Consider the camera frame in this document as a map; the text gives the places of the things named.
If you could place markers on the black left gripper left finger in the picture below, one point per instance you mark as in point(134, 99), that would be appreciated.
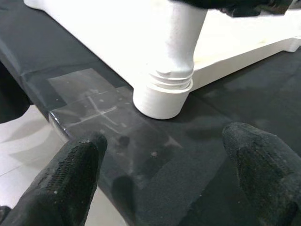
point(58, 188)

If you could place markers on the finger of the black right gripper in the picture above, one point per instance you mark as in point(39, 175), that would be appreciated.
point(211, 2)

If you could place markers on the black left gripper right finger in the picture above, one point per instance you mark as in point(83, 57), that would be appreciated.
point(268, 174)

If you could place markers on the white plastic table leg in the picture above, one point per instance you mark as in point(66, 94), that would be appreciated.
point(181, 47)

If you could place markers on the white plastic children table top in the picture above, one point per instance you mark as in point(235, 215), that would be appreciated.
point(117, 35)

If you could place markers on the clear tape patch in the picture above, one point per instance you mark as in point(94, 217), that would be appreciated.
point(94, 106)

